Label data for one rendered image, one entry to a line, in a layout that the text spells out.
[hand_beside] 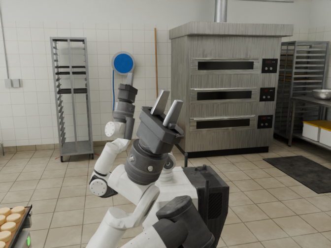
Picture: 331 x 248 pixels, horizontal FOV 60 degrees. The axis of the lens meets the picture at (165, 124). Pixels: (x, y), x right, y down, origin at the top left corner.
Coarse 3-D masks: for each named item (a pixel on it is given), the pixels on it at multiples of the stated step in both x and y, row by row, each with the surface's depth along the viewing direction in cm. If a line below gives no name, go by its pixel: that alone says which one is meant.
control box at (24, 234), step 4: (24, 232) 119; (28, 232) 119; (20, 236) 116; (24, 236) 116; (28, 236) 117; (20, 240) 114; (24, 240) 114; (16, 244) 111; (20, 244) 111; (24, 244) 112
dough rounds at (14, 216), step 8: (8, 208) 121; (16, 208) 121; (24, 208) 122; (0, 216) 115; (8, 216) 115; (16, 216) 115; (0, 224) 113; (8, 224) 110; (16, 224) 113; (0, 232) 105; (8, 232) 105; (0, 240) 101; (8, 240) 103
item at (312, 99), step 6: (300, 96) 500; (306, 96) 500; (312, 96) 500; (294, 102) 492; (306, 102) 457; (312, 102) 444; (318, 102) 435; (324, 102) 435; (330, 102) 435; (294, 108) 495; (324, 108) 509; (294, 114) 498; (324, 114) 511; (300, 138) 484; (306, 138) 478; (288, 144) 512; (318, 144) 445; (324, 144) 445; (330, 150) 422
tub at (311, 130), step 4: (324, 120) 495; (304, 124) 485; (308, 124) 476; (312, 124) 465; (316, 124) 462; (320, 124) 462; (324, 124) 462; (328, 124) 462; (304, 128) 485; (308, 128) 476; (312, 128) 466; (316, 128) 457; (320, 128) 455; (304, 132) 486; (308, 132) 476; (312, 132) 467; (316, 132) 458; (320, 132) 457; (304, 136) 487; (308, 136) 476; (312, 136) 467; (316, 136) 459; (316, 140) 460
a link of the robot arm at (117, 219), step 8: (152, 192) 68; (144, 200) 67; (152, 200) 68; (112, 208) 73; (136, 208) 67; (144, 208) 67; (104, 216) 72; (112, 216) 69; (120, 216) 71; (128, 216) 69; (136, 216) 67; (144, 216) 70; (112, 224) 69; (120, 224) 68; (128, 224) 68; (136, 224) 68
